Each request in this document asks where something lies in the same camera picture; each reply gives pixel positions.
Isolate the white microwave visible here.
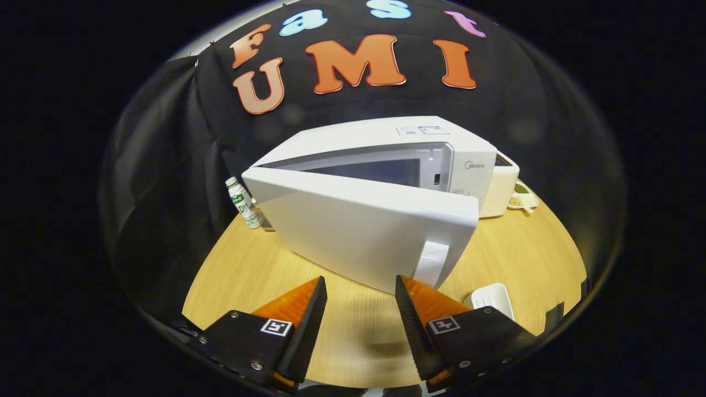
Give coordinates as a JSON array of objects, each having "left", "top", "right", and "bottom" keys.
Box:
[{"left": 241, "top": 116, "right": 498, "bottom": 294}]

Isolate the divided dish of beans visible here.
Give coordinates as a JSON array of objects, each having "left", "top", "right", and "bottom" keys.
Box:
[{"left": 507, "top": 181, "right": 539, "bottom": 213}]

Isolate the black backdrop cloth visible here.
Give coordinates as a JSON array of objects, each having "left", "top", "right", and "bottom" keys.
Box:
[{"left": 99, "top": 0, "right": 627, "bottom": 320}]

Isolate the white green-label bottle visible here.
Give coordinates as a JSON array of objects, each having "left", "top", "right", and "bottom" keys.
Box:
[{"left": 225, "top": 176, "right": 261, "bottom": 229}]

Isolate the white ridged tray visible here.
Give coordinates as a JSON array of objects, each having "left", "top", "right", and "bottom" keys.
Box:
[{"left": 470, "top": 283, "right": 515, "bottom": 321}]

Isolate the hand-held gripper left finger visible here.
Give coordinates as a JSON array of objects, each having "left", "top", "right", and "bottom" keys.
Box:
[{"left": 185, "top": 276, "right": 328, "bottom": 389}]

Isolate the cream white toaster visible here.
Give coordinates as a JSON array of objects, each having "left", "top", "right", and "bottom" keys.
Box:
[{"left": 479, "top": 152, "right": 520, "bottom": 219}]

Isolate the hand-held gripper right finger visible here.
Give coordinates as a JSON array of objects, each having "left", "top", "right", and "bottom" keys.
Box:
[{"left": 395, "top": 275, "right": 538, "bottom": 389}]

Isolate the dark grey panel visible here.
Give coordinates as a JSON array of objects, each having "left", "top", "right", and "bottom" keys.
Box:
[{"left": 545, "top": 302, "right": 565, "bottom": 331}]

